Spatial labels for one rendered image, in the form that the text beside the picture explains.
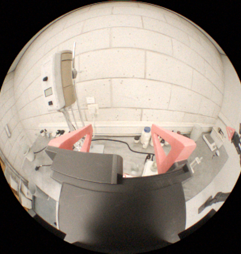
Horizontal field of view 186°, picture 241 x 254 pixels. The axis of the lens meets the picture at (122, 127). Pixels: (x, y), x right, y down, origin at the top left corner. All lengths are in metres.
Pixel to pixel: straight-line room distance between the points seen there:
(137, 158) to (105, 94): 0.48
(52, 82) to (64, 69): 0.07
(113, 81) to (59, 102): 0.40
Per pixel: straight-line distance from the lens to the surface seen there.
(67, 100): 0.31
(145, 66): 0.60
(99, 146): 0.63
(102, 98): 0.62
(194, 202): 0.69
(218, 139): 1.31
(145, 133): 0.60
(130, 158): 0.57
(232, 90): 1.69
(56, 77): 0.28
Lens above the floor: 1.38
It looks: 37 degrees down
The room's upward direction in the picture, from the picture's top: straight up
